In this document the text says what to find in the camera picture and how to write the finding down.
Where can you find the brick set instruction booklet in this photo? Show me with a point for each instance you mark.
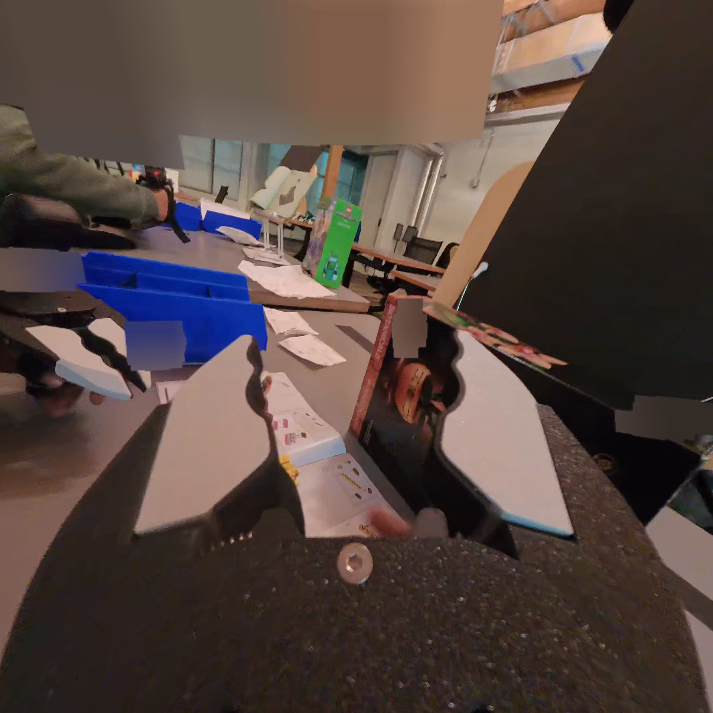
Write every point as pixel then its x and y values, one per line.
pixel 334 490

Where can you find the person's left hand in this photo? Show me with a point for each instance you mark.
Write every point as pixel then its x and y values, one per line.
pixel 61 399

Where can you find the white paper sheet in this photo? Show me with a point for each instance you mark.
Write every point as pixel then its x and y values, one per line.
pixel 292 321
pixel 314 351
pixel 284 279

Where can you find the green carton box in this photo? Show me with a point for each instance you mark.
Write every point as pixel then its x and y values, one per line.
pixel 332 245

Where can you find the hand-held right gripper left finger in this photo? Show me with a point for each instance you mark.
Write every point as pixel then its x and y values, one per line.
pixel 212 446

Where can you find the blue plastic bin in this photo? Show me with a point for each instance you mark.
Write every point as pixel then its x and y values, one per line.
pixel 228 221
pixel 189 301

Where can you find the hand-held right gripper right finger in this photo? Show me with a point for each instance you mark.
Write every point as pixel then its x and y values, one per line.
pixel 507 446

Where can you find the black orchid print set box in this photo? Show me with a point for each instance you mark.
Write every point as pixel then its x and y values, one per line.
pixel 602 223

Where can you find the wooden chair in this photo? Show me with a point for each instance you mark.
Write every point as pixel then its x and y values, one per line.
pixel 490 234

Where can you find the cardboard box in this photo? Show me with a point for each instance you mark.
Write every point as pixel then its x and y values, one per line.
pixel 552 39

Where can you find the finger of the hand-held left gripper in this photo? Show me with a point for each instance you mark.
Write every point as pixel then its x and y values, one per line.
pixel 120 348
pixel 72 357

